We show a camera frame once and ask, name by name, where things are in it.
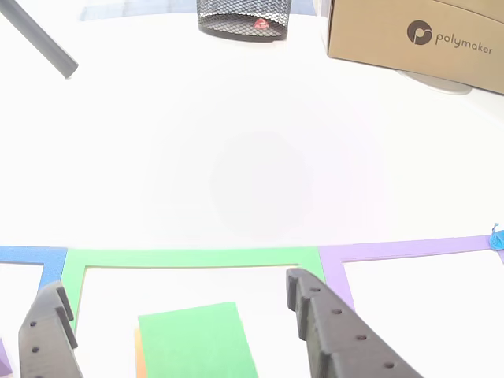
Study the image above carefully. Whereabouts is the purple block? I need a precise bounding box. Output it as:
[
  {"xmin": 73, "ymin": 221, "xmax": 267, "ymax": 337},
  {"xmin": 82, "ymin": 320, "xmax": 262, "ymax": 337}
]
[{"xmin": 0, "ymin": 337, "xmax": 12, "ymax": 375}]

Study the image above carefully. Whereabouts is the orange block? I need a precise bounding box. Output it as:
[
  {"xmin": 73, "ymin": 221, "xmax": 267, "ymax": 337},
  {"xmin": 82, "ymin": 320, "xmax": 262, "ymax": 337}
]
[{"xmin": 135, "ymin": 327, "xmax": 149, "ymax": 378}]

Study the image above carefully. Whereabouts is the green block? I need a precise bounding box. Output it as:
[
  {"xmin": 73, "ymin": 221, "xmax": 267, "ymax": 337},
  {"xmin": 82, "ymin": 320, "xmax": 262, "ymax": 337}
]
[{"xmin": 137, "ymin": 302, "xmax": 259, "ymax": 378}]

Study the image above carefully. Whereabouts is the blue tape strip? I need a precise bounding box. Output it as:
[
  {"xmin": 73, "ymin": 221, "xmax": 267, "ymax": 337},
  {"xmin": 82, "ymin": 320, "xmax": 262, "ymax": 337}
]
[{"xmin": 487, "ymin": 222, "xmax": 504, "ymax": 251}]

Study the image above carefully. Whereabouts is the polymaker cardboard box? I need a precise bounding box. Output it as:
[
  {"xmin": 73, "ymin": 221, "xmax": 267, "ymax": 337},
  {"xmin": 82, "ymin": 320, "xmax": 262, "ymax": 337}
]
[{"xmin": 325, "ymin": 0, "xmax": 504, "ymax": 95}]

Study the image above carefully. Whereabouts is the black mesh pen holder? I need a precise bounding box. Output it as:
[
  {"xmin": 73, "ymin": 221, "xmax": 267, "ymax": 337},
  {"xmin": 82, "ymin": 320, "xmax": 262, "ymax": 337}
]
[{"xmin": 195, "ymin": 0, "xmax": 291, "ymax": 43}]

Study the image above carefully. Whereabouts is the blue square frame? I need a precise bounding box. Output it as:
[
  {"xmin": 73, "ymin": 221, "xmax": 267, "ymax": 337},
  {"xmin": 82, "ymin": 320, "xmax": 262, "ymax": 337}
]
[{"xmin": 0, "ymin": 246, "xmax": 69, "ymax": 292}]

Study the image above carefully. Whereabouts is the purple square frame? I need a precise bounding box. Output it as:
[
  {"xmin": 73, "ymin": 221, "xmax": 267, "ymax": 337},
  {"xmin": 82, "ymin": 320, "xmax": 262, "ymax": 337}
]
[{"xmin": 317, "ymin": 235, "xmax": 504, "ymax": 312}]

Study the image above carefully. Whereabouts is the green square frame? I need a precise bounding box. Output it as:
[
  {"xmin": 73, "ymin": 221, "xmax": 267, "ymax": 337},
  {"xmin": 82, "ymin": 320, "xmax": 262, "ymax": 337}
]
[{"xmin": 61, "ymin": 246, "xmax": 327, "ymax": 334}]

